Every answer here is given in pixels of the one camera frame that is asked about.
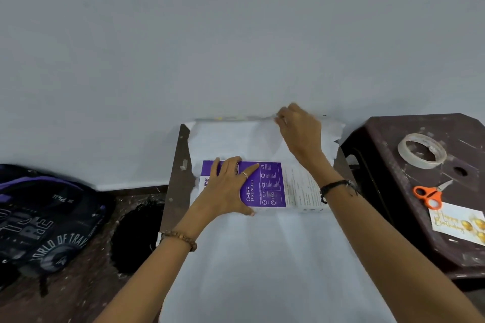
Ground person's left hand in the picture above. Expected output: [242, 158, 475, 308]
[178, 156, 261, 238]

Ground person's right hand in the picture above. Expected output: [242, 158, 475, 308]
[274, 103, 332, 177]

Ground purple and white box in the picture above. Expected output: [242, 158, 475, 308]
[198, 159, 330, 213]

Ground clear tape roll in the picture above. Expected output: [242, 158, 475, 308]
[397, 133, 448, 170]

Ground happy birthday card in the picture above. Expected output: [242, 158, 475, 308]
[428, 201, 485, 247]

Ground person's left forearm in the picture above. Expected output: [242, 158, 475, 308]
[92, 235, 194, 323]

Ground person's right forearm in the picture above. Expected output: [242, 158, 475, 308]
[314, 166, 485, 323]

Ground small dark wooden table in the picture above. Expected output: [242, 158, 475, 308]
[159, 124, 357, 235]

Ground brown plastic stool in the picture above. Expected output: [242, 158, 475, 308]
[341, 113, 485, 280]

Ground black lined trash bin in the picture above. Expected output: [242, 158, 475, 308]
[110, 197, 167, 276]

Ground black purple backpack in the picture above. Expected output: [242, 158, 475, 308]
[0, 164, 114, 289]

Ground brown beaded bracelet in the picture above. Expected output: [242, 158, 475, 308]
[160, 230, 198, 252]

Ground black thread bracelet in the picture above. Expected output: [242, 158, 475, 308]
[319, 179, 360, 205]

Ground orange handled scissors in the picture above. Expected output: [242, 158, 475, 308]
[413, 179, 454, 210]

